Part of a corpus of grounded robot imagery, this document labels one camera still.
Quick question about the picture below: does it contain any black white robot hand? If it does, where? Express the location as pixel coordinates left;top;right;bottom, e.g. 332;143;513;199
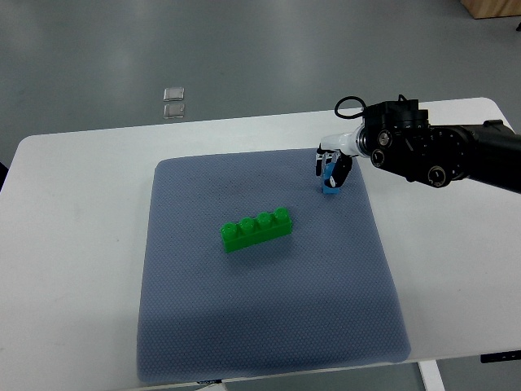
315;132;362;188

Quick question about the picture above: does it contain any small blue block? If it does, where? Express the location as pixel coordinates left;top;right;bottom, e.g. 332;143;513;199
322;162;340;195

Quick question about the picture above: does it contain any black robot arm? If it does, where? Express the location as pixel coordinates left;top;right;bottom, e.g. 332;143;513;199
358;96;520;193

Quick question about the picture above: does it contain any long green block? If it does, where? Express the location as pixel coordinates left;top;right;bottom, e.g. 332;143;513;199
220;207;292;253

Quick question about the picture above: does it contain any blue grey foam mat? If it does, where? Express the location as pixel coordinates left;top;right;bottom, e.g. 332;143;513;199
137;149;410;384

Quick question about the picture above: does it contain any upper metal floor plate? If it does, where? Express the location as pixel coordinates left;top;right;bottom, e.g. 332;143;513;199
163;86;185;102

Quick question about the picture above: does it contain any metal floor plate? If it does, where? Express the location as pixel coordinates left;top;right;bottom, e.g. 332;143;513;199
163;103;186;119
163;86;185;102

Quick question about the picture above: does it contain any lower metal floor plate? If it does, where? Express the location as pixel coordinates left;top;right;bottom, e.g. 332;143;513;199
163;103;186;119

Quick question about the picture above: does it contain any wooden box corner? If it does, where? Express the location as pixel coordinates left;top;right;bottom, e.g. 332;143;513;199
460;0;520;20

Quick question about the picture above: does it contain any white table leg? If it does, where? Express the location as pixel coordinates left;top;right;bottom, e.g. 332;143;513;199
418;360;445;391

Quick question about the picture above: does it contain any black table control panel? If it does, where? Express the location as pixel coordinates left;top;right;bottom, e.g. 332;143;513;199
480;350;521;364

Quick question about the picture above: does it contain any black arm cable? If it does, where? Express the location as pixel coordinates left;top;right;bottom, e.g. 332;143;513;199
334;95;367;121

